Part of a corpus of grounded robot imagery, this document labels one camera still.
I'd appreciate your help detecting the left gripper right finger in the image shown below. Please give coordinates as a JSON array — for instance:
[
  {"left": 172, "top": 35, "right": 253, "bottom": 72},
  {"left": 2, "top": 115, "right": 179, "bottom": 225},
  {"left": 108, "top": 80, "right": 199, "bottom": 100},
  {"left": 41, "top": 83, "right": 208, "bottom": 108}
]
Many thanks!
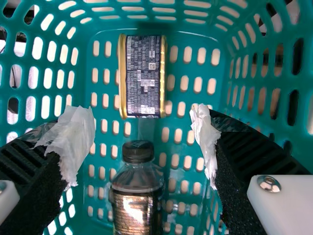
[{"left": 189, "top": 103, "right": 313, "bottom": 235}]

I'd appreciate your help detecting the teal shopping basket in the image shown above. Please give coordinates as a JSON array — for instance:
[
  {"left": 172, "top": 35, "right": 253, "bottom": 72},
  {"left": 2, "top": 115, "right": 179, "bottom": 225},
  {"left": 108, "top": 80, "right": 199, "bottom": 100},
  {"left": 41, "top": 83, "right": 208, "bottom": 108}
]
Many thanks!
[{"left": 0, "top": 0, "right": 313, "bottom": 235}]

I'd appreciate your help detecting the rectangular tin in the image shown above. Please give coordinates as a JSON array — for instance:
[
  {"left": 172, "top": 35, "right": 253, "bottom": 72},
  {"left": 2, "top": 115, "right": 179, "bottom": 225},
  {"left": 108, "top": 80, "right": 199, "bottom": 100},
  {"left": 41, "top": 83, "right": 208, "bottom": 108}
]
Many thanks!
[{"left": 118, "top": 33, "right": 167, "bottom": 120}]

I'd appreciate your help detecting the dark coffee bottle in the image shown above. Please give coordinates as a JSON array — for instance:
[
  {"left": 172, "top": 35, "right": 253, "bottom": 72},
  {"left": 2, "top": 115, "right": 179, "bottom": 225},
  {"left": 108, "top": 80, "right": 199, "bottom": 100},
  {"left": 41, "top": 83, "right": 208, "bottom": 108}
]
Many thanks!
[{"left": 109, "top": 140, "right": 165, "bottom": 235}]

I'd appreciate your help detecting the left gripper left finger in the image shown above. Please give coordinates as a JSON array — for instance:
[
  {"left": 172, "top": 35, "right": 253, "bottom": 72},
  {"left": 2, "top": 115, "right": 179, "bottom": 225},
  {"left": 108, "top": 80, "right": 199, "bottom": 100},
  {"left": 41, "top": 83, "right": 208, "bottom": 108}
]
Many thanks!
[{"left": 0, "top": 105, "right": 95, "bottom": 235}]

